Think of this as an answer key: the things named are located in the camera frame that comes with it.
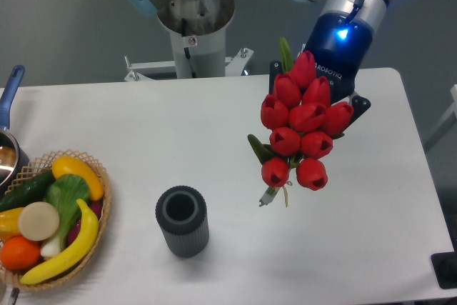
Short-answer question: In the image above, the black device at table edge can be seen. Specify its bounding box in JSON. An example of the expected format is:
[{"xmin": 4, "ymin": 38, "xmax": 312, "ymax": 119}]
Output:
[{"xmin": 431, "ymin": 251, "xmax": 456, "ymax": 289}]

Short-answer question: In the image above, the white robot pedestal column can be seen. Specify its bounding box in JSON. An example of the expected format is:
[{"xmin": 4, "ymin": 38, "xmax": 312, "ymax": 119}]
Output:
[{"xmin": 157, "ymin": 0, "xmax": 235, "ymax": 64}]

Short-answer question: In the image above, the white metal mounting frame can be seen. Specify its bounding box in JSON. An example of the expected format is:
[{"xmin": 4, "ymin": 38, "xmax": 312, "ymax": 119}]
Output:
[{"xmin": 124, "ymin": 47, "xmax": 254, "ymax": 81}]

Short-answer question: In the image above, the grey ribbed vase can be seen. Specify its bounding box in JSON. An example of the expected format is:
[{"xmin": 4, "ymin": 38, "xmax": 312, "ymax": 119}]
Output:
[{"xmin": 155, "ymin": 185, "xmax": 210, "ymax": 258}]

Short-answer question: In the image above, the purple red vegetable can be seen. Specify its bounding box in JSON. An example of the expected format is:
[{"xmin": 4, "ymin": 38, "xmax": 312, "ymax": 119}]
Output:
[{"xmin": 66, "ymin": 200, "xmax": 104, "ymax": 247}]

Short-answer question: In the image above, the yellow bell pepper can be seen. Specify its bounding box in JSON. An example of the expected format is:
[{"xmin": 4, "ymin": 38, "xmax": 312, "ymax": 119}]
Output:
[{"xmin": 0, "ymin": 207, "xmax": 24, "ymax": 242}]

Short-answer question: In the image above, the blue handled saucepan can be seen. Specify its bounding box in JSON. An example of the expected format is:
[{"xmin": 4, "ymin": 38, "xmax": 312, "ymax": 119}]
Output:
[{"xmin": 1, "ymin": 65, "xmax": 29, "ymax": 197}]

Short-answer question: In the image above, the orange fruit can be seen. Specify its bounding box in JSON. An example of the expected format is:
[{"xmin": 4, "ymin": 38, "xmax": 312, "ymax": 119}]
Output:
[{"xmin": 1, "ymin": 236, "xmax": 41, "ymax": 271}]

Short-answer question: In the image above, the woven wicker basket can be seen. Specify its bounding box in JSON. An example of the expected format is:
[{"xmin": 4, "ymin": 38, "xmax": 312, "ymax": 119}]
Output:
[{"xmin": 1, "ymin": 149, "xmax": 111, "ymax": 291}]

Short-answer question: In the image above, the green cucumber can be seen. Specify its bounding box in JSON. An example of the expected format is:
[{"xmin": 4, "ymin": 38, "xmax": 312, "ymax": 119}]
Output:
[{"xmin": 1, "ymin": 170, "xmax": 55, "ymax": 211}]

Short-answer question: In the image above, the green bok choy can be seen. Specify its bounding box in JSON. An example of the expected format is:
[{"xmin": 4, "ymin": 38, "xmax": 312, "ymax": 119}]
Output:
[{"xmin": 41, "ymin": 174, "xmax": 90, "ymax": 259}]

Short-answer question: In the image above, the beige round disc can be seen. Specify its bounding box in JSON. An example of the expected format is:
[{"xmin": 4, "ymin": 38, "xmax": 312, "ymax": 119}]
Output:
[{"xmin": 18, "ymin": 201, "xmax": 60, "ymax": 241}]

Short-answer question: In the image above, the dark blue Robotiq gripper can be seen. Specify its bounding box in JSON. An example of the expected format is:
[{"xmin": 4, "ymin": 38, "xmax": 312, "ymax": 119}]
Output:
[{"xmin": 268, "ymin": 13, "xmax": 373, "ymax": 126}]

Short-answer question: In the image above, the red tulip bouquet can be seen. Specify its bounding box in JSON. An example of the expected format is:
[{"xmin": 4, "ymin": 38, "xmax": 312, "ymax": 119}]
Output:
[{"xmin": 247, "ymin": 36, "xmax": 355, "ymax": 206}]

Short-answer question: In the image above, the yellow squash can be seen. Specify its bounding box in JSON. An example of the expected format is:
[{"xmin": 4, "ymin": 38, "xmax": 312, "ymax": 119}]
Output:
[{"xmin": 51, "ymin": 156, "xmax": 104, "ymax": 201}]

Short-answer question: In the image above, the yellow banana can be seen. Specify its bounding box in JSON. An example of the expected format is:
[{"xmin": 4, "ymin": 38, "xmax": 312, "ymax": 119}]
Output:
[{"xmin": 20, "ymin": 199, "xmax": 99, "ymax": 285}]

